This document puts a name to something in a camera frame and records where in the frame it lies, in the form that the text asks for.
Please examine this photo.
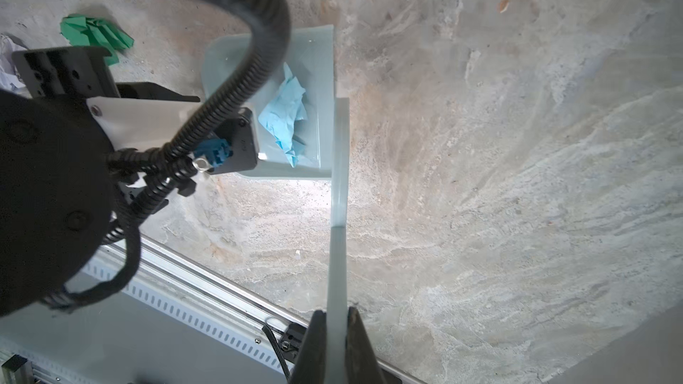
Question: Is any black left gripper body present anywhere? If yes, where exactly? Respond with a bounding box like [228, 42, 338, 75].
[12, 46, 200, 103]

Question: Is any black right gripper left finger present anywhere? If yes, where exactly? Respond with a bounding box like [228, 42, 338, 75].
[287, 310, 327, 384]

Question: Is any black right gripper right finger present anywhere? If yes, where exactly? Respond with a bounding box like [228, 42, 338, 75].
[345, 307, 386, 384]

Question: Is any light blue paper scrap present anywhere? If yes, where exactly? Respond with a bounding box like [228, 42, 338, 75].
[258, 62, 308, 168]

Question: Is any pale green dustpan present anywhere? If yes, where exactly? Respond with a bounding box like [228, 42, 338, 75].
[216, 25, 335, 180]

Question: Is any pale green hand brush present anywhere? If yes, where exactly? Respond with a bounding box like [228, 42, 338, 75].
[324, 99, 350, 383]

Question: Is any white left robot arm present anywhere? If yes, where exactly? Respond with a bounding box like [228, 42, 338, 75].
[1, 0, 291, 316]

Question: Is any green crumpled paper scrap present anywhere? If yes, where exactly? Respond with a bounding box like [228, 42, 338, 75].
[60, 14, 134, 66]

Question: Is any white paper scrap front left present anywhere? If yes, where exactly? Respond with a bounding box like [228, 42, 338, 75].
[0, 34, 26, 92]

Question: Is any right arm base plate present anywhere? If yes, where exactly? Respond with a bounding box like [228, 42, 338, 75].
[260, 319, 407, 384]

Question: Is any aluminium front rail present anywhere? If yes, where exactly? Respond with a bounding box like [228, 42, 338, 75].
[79, 234, 428, 384]

